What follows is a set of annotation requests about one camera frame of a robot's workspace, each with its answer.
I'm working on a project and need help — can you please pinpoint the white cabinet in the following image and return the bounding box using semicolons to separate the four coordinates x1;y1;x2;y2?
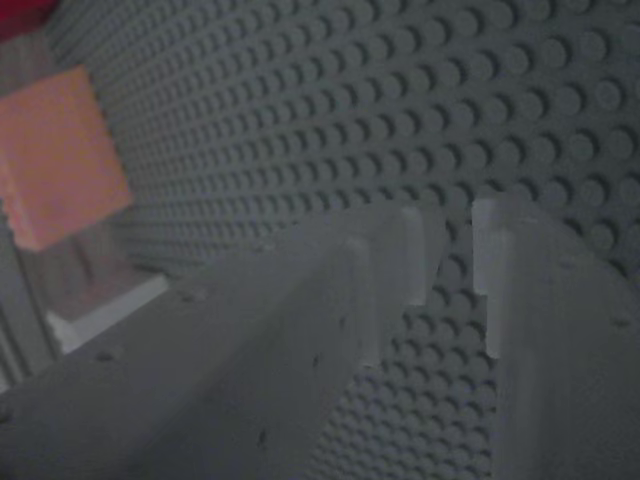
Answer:
0;209;66;392

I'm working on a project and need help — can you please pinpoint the grey studded baseplate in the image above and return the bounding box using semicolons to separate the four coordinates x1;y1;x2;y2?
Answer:
44;0;640;480

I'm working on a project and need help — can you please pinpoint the red studded bin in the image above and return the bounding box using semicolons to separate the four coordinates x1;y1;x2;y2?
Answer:
0;0;57;32

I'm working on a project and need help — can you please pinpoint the white flat strip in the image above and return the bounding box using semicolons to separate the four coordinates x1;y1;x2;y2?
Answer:
46;273;172;354

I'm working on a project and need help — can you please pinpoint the orange block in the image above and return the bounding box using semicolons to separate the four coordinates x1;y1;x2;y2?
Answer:
0;64;135;253

